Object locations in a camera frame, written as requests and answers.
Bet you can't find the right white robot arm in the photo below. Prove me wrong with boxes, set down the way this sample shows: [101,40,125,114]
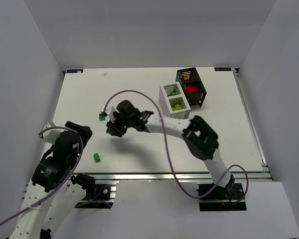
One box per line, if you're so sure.
[101,100,235,200]

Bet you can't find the left blue label sticker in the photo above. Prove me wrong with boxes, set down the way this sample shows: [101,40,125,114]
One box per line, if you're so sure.
[66,69,84,74]

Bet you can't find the right blue label sticker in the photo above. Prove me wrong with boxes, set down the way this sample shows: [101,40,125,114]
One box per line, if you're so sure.
[214,67,232,71]

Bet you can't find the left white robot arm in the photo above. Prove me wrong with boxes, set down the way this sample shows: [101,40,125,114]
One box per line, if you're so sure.
[10,121,95,239]

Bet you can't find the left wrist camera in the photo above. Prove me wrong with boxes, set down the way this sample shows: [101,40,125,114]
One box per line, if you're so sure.
[39,121,64,144]

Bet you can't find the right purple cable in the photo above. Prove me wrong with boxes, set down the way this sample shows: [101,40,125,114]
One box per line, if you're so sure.
[105,90,249,200]

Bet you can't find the lime green lego plate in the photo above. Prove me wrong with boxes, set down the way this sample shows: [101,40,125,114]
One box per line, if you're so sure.
[172,104,183,111]

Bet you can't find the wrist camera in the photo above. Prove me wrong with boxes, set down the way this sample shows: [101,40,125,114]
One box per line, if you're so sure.
[100,105,116,122]
[39,121,64,144]

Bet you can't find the blue label sticker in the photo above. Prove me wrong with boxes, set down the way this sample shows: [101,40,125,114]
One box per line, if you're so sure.
[214,67,232,71]
[66,69,84,74]

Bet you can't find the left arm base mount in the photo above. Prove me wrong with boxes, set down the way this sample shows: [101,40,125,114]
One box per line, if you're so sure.
[66,173,117,209]

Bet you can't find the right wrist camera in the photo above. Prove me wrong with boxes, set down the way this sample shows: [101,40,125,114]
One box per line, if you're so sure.
[100,105,116,122]

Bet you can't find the white slotted container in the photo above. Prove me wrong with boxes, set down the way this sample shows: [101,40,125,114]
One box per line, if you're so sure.
[159,82,191,120]

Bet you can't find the black slotted container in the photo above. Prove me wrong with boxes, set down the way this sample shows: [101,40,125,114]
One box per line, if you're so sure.
[175,67,207,107]

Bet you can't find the red lime rounded lego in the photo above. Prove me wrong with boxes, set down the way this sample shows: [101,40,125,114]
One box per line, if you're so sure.
[186,85,199,94]

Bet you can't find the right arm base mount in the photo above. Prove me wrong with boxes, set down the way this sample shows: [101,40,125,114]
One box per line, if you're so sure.
[199,183,247,212]

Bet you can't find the green square lego brick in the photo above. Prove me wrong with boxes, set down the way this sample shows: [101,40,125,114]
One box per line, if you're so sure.
[99,114,106,121]

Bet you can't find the small green lego brick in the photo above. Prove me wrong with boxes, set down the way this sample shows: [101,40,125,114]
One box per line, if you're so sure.
[93,153,101,162]

